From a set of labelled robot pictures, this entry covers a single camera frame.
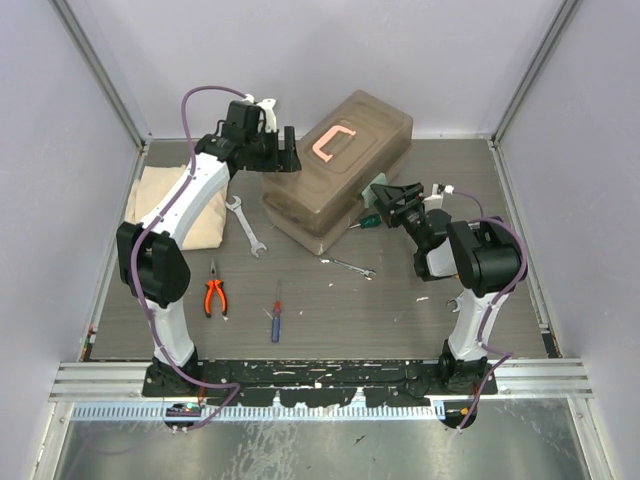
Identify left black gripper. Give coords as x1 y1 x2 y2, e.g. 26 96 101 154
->
246 127 300 174

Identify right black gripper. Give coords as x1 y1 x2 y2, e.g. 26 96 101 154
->
371 182 429 250

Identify brown translucent toolbox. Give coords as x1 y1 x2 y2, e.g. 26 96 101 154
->
261 90 413 255

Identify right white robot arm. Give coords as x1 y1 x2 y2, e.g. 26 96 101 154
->
370 183 528 394

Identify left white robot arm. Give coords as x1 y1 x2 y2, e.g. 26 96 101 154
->
116 95 301 396

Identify silver wrench near right arm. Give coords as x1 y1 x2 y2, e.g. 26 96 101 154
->
447 299 462 313

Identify small silver wrench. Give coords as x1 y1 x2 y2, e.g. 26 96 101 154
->
319 257 376 280

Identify large silver wrench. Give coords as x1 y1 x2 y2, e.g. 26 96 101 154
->
225 196 267 259

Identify beige cloth bag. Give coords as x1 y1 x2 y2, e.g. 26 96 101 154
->
124 165 228 250

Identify green handled screwdriver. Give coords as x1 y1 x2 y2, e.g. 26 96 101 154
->
350 214 382 229

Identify orange handled pliers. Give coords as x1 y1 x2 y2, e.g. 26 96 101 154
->
203 260 228 318

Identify blue handled screwdriver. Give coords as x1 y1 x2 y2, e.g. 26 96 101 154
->
271 281 282 343

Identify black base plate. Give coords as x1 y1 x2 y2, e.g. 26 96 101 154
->
142 359 490 408

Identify slotted cable duct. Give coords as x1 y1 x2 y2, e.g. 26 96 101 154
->
70 401 445 422

